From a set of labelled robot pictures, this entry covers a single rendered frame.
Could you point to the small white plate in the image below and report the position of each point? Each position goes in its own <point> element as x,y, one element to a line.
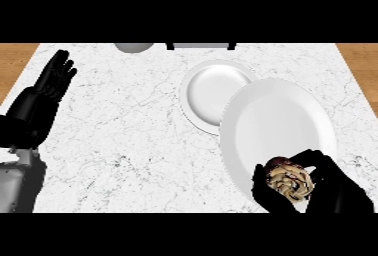
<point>214,93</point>

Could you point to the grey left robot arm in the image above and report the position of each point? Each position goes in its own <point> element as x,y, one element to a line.
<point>18,181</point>

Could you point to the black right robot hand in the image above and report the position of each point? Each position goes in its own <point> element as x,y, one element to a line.
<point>339,190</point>

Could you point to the large white plate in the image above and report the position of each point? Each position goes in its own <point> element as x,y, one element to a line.
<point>274,126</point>

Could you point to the grey appliance with black legs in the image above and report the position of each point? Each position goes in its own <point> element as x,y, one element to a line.
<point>201,46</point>

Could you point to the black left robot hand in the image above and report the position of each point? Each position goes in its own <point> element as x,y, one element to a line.
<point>38,101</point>

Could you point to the cream frosted cupcake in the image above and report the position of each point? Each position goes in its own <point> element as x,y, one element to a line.
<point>289,182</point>

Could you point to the grey round object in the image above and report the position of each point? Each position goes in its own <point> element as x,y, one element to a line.
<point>133,47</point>

